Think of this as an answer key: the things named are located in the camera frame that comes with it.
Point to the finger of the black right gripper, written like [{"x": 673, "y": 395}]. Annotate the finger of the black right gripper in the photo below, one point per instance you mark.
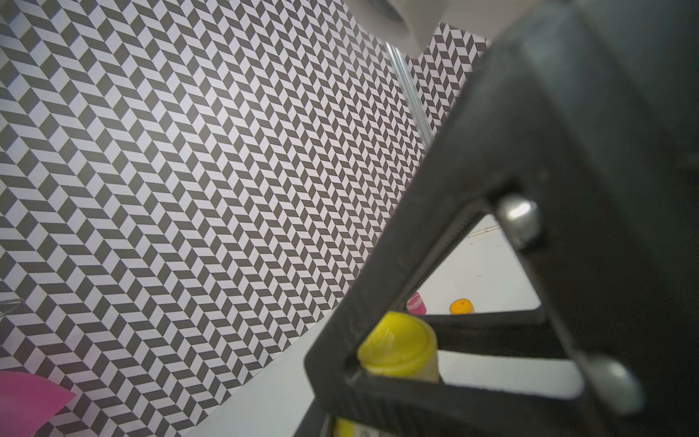
[
  {"x": 510, "y": 334},
  {"x": 578, "y": 132}
]

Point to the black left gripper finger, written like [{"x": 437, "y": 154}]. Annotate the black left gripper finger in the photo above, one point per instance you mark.
[{"x": 315, "y": 423}]

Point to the orange paint jar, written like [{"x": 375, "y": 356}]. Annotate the orange paint jar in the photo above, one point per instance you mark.
[{"x": 461, "y": 307}]

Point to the pink paint jar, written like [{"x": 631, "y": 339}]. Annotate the pink paint jar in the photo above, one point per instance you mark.
[{"x": 415, "y": 305}]

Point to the yellow paint jar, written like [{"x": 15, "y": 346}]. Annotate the yellow paint jar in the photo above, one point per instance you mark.
[{"x": 401, "y": 346}]

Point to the pink plastic wine glass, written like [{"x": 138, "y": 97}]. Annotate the pink plastic wine glass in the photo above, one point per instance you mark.
[{"x": 28, "y": 402}]

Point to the aluminium corner post right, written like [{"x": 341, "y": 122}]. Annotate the aluminium corner post right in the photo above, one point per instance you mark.
[{"x": 410, "y": 92}]

